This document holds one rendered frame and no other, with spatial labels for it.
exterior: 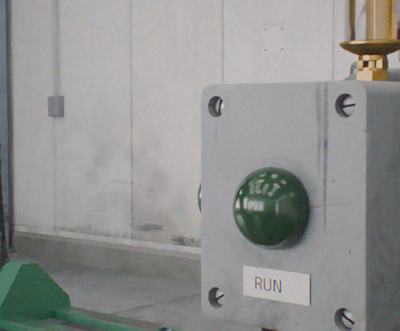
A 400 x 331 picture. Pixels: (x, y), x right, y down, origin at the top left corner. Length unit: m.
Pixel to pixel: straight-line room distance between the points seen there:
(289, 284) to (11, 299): 5.66
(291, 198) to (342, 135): 0.03
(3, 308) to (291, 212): 5.64
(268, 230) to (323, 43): 6.37
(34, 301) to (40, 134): 3.01
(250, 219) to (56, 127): 8.33
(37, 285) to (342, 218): 5.80
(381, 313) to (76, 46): 8.14
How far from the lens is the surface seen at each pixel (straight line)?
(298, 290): 0.34
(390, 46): 0.41
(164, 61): 7.66
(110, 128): 8.11
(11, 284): 6.00
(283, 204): 0.33
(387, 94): 0.33
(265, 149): 0.35
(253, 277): 0.35
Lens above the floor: 1.32
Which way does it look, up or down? 3 degrees down
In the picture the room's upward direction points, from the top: straight up
